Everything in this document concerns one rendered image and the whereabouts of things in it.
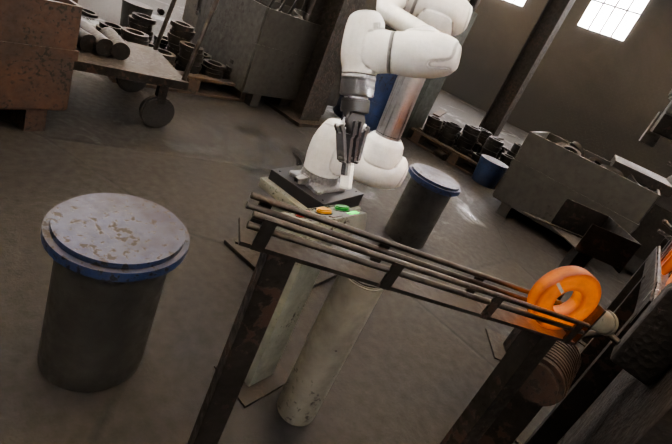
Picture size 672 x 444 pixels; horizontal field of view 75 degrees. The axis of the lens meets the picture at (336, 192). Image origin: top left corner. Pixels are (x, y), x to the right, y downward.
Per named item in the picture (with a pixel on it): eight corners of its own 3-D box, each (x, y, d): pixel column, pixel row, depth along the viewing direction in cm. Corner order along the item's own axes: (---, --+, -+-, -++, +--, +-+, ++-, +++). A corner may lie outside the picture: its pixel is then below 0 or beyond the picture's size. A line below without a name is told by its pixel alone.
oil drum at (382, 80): (390, 132, 501) (425, 57, 468) (359, 130, 455) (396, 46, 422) (353, 110, 531) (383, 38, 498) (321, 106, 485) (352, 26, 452)
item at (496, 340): (520, 337, 215) (609, 216, 188) (537, 377, 191) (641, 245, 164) (483, 321, 215) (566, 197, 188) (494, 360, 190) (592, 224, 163)
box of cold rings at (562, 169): (607, 252, 409) (663, 180, 380) (600, 276, 342) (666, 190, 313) (508, 195, 456) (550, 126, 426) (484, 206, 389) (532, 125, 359)
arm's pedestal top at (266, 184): (257, 185, 179) (260, 177, 178) (306, 178, 205) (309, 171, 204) (313, 229, 165) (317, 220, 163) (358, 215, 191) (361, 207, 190)
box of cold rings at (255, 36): (280, 82, 512) (306, 7, 480) (332, 116, 463) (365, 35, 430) (184, 64, 419) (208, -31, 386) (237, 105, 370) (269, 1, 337)
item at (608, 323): (607, 341, 102) (624, 322, 100) (582, 333, 99) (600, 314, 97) (589, 322, 108) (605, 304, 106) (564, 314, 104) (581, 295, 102)
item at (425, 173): (436, 247, 271) (470, 188, 255) (411, 257, 246) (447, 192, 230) (397, 219, 287) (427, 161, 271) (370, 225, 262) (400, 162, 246)
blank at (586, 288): (548, 341, 100) (540, 330, 103) (610, 305, 97) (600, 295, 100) (523, 300, 93) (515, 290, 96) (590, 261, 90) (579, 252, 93)
